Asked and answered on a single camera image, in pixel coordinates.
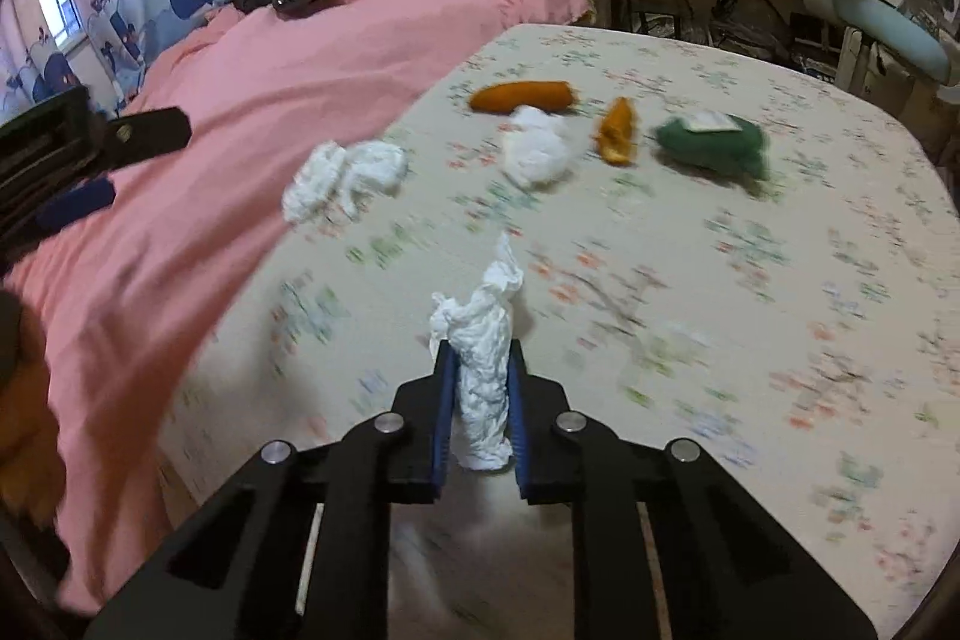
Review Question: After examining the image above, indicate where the floral tablecloth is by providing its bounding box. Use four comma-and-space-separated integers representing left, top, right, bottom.
157, 23, 950, 640

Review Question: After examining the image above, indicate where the long orange peel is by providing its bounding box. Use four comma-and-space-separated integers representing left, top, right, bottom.
469, 80, 578, 116

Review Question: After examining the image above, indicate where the white tissue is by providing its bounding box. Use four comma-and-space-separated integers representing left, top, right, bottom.
429, 231, 526, 472
501, 106, 572, 187
281, 139, 410, 226

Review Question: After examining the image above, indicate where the silver striped bag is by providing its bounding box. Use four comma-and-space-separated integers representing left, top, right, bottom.
634, 0, 702, 41

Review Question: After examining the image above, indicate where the small orange peel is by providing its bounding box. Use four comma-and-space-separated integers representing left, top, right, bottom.
595, 96, 638, 167

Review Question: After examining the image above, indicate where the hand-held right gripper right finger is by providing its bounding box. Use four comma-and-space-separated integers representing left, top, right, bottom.
506, 338, 878, 640

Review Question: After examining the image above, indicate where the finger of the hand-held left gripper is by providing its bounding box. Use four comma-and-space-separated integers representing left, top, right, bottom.
90, 107, 191, 169
0, 175, 117, 266

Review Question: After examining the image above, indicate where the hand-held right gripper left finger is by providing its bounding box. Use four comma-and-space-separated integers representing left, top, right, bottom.
82, 340, 458, 640

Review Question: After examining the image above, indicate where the dark bag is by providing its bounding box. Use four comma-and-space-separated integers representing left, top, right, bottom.
709, 0, 792, 60

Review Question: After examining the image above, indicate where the pink blanket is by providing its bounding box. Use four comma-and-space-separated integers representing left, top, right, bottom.
0, 0, 593, 615

